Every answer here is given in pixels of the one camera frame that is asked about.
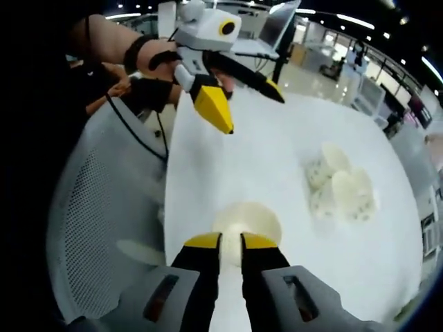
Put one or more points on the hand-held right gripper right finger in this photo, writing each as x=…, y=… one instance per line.
x=256, y=287

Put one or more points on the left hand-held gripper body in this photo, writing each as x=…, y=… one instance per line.
x=204, y=34

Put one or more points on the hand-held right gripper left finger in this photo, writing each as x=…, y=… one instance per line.
x=204, y=287

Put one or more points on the person's left hand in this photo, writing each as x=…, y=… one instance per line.
x=167, y=46

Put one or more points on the black tripod stand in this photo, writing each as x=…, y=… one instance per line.
x=281, y=69

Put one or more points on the brown cardboard box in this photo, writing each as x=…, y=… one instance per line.
x=298, y=52

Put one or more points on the grey laptop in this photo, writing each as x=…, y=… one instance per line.
x=280, y=27

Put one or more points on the black hanging pouch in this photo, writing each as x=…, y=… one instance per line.
x=150, y=93

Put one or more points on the black wristband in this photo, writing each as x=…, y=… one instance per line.
x=133, y=53

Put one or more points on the white mesh office chair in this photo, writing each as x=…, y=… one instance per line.
x=97, y=207

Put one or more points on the person's black top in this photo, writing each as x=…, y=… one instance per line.
x=69, y=103

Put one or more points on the round ceiling downlights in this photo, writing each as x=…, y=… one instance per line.
x=386, y=35

